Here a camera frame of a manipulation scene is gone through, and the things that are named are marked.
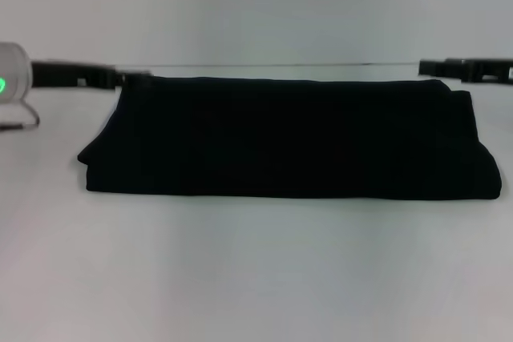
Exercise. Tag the black shirt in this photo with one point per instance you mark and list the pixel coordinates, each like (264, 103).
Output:
(280, 138)

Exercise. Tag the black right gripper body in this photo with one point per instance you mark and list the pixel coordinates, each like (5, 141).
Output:
(489, 69)

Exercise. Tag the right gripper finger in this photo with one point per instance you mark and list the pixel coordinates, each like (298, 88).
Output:
(439, 68)

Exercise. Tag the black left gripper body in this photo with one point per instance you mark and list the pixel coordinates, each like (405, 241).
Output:
(68, 73)

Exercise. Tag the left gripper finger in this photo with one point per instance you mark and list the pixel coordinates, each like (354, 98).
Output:
(134, 77)

